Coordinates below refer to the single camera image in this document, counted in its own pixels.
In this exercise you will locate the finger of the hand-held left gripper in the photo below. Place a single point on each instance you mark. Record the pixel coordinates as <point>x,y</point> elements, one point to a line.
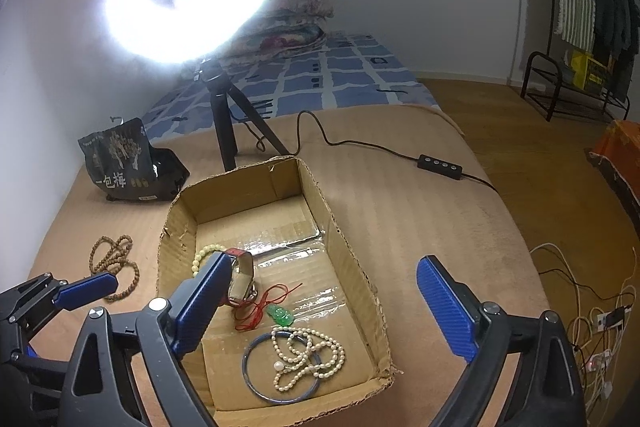
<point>45,342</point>
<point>85,289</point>

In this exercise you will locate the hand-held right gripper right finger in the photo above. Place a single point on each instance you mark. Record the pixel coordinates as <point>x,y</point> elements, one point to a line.
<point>445,312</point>

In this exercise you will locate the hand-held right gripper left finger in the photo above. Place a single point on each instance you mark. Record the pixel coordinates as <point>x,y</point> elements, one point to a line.
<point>202,302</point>

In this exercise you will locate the dark thin bangle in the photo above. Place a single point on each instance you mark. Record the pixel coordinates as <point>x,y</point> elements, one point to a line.
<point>244,364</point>

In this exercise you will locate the cardboard box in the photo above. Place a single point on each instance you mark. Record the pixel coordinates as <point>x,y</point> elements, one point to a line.
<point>345,267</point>

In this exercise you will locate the black snack bag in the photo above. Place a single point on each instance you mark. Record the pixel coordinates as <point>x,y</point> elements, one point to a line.
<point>120,157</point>

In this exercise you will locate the white power strip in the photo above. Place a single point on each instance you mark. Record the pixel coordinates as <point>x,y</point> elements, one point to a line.
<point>612,318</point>

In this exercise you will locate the black mini tripod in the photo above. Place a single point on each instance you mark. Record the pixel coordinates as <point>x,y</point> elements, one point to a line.
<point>220,107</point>

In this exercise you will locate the orange box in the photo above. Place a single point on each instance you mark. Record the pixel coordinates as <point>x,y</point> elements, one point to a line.
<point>622,142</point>

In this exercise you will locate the blue checkered bed sheet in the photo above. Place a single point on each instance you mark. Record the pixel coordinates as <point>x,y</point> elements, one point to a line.
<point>350,77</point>

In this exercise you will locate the black metal shoe rack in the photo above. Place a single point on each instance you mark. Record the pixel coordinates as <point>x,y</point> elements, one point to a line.
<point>529,72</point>

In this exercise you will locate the yellow box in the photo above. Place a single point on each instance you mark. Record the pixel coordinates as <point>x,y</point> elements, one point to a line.
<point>582,69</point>

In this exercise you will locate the folded floral quilt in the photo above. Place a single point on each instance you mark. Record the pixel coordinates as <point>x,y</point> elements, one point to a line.
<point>300,7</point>

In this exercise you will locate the dark hanging clothes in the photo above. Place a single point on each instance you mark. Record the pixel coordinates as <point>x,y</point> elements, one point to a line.
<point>615,22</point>

